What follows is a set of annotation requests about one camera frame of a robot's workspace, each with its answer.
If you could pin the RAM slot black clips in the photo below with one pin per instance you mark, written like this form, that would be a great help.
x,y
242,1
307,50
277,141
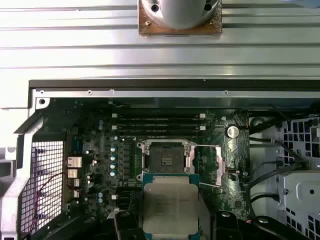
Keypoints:
x,y
160,122
128,190
160,134

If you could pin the silver drive cage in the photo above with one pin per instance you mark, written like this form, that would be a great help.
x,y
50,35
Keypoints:
x,y
300,190

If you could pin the black PC case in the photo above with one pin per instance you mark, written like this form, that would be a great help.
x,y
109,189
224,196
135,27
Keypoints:
x,y
160,85

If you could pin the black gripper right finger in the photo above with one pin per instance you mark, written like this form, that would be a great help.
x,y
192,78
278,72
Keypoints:
x,y
226,228

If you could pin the green motherboard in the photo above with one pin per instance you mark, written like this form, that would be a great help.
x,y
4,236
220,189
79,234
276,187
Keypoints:
x,y
232,200

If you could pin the RAM slot white clips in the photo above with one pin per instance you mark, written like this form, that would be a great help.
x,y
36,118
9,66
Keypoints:
x,y
127,197
160,116
160,128

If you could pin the silver coin cell battery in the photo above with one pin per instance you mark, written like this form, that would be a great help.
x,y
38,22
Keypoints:
x,y
232,131

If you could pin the CPU socket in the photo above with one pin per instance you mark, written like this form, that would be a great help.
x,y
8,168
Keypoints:
x,y
165,157

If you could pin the metal socket cover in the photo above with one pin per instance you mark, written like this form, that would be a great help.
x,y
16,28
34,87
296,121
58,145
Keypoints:
x,y
222,165

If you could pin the brown square base plate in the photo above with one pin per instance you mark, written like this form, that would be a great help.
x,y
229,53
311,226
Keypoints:
x,y
150,28

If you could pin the silver topped CPU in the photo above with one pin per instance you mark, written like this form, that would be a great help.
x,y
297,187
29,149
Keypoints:
x,y
172,202

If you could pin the round blue capacitor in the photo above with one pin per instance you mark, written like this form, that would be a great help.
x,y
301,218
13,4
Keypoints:
x,y
113,158
113,149
113,166
113,174

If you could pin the silver port block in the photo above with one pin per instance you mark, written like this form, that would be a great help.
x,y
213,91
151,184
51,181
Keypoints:
x,y
72,173
74,162

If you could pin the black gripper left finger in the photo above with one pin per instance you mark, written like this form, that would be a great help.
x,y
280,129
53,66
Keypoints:
x,y
126,227

